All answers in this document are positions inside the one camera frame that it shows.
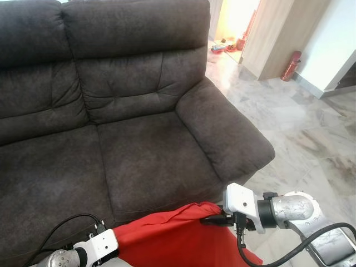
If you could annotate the red pillow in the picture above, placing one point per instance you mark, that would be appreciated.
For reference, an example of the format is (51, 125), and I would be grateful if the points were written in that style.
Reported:
(172, 239)

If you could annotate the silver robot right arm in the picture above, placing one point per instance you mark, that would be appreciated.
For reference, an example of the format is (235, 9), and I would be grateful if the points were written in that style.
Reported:
(292, 208)

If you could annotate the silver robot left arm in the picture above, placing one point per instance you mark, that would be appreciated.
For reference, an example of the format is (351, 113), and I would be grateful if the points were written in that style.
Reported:
(58, 260)

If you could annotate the dark brown fabric sofa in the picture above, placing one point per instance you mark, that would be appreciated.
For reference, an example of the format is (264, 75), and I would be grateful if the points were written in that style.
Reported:
(139, 111)

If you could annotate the red metal bottle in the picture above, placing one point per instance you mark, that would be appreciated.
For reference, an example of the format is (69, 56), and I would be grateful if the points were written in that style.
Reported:
(290, 67)

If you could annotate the red offering plate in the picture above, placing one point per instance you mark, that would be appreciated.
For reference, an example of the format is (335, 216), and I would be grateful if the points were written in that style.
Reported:
(217, 48)

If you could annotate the red vase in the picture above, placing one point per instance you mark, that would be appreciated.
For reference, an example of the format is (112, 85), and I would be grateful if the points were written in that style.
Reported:
(242, 42)

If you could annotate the light wooden partition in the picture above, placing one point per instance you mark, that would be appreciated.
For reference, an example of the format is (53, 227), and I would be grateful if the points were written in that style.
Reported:
(283, 28)

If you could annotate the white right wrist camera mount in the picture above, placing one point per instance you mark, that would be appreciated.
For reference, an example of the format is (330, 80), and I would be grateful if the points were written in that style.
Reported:
(242, 200)

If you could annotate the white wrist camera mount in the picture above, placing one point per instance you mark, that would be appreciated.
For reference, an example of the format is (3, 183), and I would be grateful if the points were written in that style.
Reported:
(103, 245)
(242, 200)

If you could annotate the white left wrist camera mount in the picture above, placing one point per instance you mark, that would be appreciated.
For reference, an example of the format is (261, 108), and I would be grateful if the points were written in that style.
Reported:
(103, 245)

